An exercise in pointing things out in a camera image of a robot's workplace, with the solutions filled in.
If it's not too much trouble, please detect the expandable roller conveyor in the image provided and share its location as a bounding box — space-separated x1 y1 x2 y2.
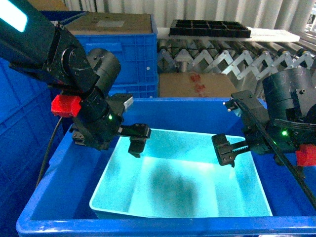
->
158 39 316 81

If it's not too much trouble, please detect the blue crate with cardboard lid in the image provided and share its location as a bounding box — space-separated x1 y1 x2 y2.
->
42 11 158 98

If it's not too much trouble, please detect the brown cardboard box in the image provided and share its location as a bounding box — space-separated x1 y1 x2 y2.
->
158 72 237 98

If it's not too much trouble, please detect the red camera mount wrist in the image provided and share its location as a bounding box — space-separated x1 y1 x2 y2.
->
51 94 81 118
296 144 316 167

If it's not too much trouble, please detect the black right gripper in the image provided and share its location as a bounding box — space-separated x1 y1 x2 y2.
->
211 90 299 168

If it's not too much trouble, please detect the large blue crate foreground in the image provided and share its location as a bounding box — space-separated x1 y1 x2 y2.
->
16 98 316 237

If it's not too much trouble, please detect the red camera mount right wrist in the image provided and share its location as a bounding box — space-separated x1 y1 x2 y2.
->
296 144 316 167

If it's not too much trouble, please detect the blue crate far left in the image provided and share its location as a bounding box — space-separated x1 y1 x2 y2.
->
0 59 58 237

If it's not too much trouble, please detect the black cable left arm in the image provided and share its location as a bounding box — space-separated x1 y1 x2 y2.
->
35 117 63 191

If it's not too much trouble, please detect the red camera mount left wrist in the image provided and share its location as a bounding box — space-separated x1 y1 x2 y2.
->
51 94 81 118

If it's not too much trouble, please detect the white foam board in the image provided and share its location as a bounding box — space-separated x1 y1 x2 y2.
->
157 26 301 42

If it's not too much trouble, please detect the teal plastic bin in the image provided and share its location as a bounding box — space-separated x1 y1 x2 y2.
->
89 129 272 219

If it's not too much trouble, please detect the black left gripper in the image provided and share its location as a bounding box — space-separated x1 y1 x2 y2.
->
70 93 151 158

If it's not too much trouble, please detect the black compartment tray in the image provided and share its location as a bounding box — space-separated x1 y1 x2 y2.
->
169 19 251 38

